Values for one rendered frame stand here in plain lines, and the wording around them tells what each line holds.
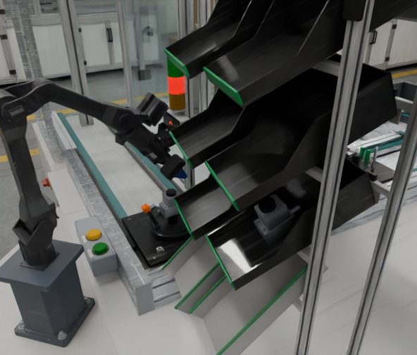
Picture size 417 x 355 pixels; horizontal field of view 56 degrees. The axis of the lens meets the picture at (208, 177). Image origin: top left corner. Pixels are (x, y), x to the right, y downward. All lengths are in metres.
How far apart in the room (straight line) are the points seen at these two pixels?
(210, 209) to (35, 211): 0.37
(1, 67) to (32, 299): 5.46
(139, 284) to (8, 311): 0.37
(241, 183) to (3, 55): 5.79
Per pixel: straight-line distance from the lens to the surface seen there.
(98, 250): 1.13
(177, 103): 1.21
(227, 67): 0.62
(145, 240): 1.14
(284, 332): 1.06
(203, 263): 0.93
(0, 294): 1.27
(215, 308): 0.88
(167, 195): 1.11
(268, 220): 0.67
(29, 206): 0.91
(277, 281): 0.80
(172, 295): 1.10
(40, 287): 0.95
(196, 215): 0.82
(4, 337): 1.16
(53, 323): 1.05
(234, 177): 0.64
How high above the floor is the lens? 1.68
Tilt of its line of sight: 30 degrees down
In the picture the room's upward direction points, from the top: straight up
